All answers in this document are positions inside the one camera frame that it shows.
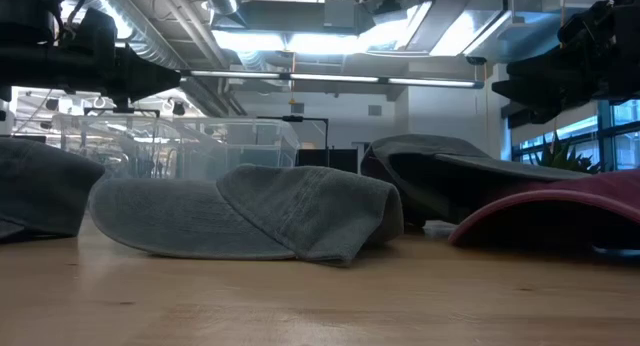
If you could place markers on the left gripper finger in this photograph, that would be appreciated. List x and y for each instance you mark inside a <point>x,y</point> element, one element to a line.
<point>147,76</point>

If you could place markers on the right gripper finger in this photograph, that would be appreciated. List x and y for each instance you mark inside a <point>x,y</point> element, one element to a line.
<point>535,81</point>
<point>530,116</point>

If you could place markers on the dark grey baseball cap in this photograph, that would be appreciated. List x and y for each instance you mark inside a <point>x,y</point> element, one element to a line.
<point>500,166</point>

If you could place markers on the maroon baseball cap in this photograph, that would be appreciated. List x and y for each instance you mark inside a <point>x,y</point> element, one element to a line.
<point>575,191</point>

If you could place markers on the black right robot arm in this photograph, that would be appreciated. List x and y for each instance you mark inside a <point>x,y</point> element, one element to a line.
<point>629,11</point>

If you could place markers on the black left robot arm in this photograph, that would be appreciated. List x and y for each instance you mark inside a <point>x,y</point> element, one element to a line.
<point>25,11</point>

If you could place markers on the green spiky plant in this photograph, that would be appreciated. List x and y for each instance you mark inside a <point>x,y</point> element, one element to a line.
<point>565,158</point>

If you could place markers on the clear plastic bin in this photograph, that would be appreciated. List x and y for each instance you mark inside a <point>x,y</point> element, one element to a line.
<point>260,136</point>
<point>100,136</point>

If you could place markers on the long ceiling strip light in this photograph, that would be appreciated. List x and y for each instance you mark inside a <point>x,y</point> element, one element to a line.
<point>330,78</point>

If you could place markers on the black cabinet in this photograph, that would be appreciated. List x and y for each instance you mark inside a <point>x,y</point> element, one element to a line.
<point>327,160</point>

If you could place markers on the grey ceiling junction box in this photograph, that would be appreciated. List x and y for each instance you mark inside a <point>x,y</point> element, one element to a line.
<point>340,12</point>

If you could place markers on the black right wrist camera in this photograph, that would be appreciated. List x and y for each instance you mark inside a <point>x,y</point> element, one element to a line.
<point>585,23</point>

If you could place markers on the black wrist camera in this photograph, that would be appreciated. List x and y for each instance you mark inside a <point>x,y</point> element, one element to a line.
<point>92,31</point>
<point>585,23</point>

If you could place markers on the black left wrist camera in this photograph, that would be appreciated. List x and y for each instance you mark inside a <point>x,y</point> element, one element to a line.
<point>92,31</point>

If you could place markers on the black overhead camera stand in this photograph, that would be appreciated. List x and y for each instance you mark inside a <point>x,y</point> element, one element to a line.
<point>295,119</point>

